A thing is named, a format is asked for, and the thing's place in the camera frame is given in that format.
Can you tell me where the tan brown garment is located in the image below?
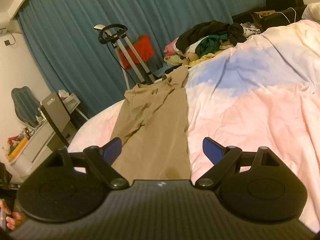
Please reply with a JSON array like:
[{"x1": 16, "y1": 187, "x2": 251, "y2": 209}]
[{"x1": 111, "y1": 66, "x2": 191, "y2": 183}]

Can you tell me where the pile of mixed clothes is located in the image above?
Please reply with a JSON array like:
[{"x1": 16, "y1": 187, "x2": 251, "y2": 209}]
[{"x1": 164, "y1": 20, "x2": 261, "y2": 67}]

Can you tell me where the person left hand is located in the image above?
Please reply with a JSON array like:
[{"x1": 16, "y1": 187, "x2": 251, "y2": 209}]
[{"x1": 1, "y1": 199, "x2": 26, "y2": 231}]

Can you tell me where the white desk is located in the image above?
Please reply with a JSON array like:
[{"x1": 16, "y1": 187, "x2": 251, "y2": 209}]
[{"x1": 9, "y1": 93, "x2": 88, "y2": 180}]

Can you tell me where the grey chair back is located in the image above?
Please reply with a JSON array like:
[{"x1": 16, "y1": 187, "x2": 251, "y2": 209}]
[{"x1": 40, "y1": 92, "x2": 71, "y2": 147}]

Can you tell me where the pastel tie-dye duvet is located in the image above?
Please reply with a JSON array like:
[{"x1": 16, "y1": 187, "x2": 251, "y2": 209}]
[{"x1": 67, "y1": 19, "x2": 320, "y2": 234}]

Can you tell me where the red fabric basket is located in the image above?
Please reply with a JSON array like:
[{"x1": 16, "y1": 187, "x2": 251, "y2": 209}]
[{"x1": 118, "y1": 35, "x2": 155, "y2": 69}]

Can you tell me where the garment steamer stand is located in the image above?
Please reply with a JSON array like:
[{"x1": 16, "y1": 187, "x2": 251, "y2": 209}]
[{"x1": 93, "y1": 23, "x2": 156, "y2": 89}]

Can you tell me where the blue curtain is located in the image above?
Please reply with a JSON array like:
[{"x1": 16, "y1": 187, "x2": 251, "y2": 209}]
[{"x1": 17, "y1": 0, "x2": 265, "y2": 116}]

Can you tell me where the brown cardboard box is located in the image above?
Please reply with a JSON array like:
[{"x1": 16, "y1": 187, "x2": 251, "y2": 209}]
[{"x1": 251, "y1": 10, "x2": 276, "y2": 29}]

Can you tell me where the black sofa chair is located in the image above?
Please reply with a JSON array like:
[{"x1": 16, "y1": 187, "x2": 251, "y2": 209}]
[{"x1": 232, "y1": 0, "x2": 307, "y2": 31}]

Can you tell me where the white pillow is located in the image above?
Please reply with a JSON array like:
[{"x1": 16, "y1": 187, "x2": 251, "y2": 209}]
[{"x1": 302, "y1": 2, "x2": 320, "y2": 23}]

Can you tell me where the white charging cable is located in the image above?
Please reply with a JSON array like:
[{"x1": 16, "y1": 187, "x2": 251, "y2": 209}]
[{"x1": 274, "y1": 6, "x2": 298, "y2": 25}]

